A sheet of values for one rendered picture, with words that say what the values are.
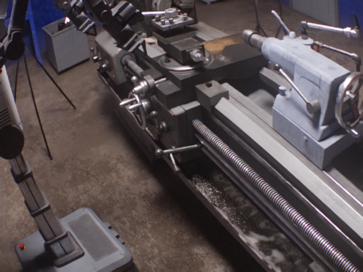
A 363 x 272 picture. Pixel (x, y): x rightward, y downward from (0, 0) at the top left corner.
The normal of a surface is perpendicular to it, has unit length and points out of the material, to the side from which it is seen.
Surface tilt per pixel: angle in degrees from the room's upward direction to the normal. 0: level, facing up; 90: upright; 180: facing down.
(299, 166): 36
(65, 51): 90
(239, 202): 0
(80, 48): 90
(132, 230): 0
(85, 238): 0
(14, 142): 90
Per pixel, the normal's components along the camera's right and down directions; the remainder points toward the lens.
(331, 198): -0.60, -0.45
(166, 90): -0.11, -0.81
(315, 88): -0.88, 0.15
